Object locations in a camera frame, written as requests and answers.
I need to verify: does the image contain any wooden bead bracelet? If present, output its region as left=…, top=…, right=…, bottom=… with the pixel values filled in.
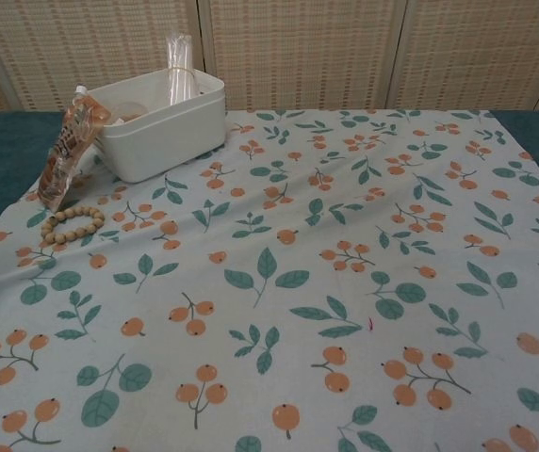
left=39, top=205, right=106, bottom=247

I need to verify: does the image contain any floral fruit print tablecloth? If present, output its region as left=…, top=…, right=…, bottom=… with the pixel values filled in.
left=0, top=108, right=539, bottom=452

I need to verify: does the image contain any white plastic storage box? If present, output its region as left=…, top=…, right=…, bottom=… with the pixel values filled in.
left=90, top=68, right=227, bottom=185

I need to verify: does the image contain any clear pack of straws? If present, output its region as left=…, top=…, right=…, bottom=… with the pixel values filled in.
left=165, top=31, right=201, bottom=106

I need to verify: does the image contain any orange spouted drink pouch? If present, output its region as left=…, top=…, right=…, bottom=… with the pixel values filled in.
left=37, top=85, right=113, bottom=214

